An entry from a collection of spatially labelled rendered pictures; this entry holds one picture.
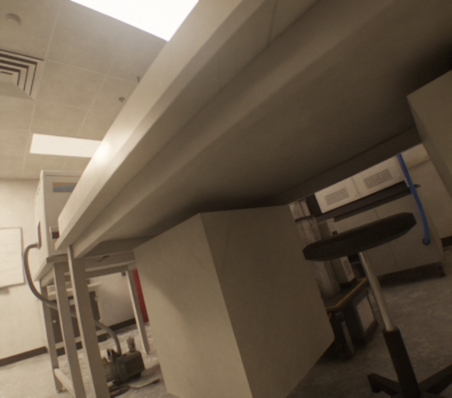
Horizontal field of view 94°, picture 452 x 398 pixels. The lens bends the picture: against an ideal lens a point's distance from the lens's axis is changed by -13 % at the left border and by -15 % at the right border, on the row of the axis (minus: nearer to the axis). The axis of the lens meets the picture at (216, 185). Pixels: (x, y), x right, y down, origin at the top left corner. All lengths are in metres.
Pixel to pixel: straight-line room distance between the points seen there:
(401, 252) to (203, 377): 1.86
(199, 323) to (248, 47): 0.77
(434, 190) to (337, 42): 3.29
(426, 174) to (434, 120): 3.04
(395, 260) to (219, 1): 2.27
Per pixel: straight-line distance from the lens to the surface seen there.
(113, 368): 2.11
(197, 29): 0.39
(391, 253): 2.40
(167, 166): 0.44
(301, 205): 1.59
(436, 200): 3.53
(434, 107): 0.50
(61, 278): 1.57
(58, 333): 3.94
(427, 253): 2.37
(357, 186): 2.46
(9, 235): 4.71
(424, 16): 0.47
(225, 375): 0.87
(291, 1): 0.31
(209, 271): 0.76
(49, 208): 1.67
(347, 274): 1.66
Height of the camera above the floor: 0.65
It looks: 17 degrees up
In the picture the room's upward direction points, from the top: 17 degrees counter-clockwise
